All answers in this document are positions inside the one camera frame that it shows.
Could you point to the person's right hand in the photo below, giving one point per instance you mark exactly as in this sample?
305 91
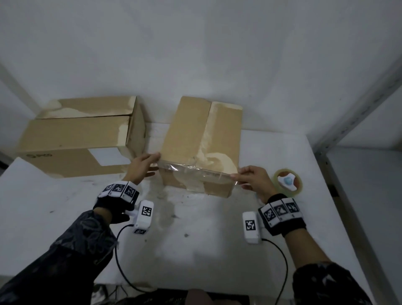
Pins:
257 180

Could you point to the person's left hand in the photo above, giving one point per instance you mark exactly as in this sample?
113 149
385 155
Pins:
141 168

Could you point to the clear tape roll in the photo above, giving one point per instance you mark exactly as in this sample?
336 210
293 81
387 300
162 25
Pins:
298 188

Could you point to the brown cardboard box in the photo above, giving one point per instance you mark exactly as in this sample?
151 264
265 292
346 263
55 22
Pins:
188 132
72 135

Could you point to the person's right forearm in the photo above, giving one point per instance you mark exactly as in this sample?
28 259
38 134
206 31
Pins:
314 267

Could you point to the person's left forearm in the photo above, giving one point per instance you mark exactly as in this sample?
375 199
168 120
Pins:
62 257

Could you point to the person's leg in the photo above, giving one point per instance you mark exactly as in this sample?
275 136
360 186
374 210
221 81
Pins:
196 298

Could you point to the black wristband with marker tags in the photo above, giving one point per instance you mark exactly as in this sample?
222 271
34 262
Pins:
279 212
119 188

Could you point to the grey metal shelf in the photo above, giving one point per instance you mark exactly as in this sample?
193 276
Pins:
361 220

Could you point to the black case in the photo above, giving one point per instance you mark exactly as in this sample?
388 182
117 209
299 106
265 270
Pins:
150 297

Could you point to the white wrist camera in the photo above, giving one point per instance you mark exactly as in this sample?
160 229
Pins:
251 226
144 216

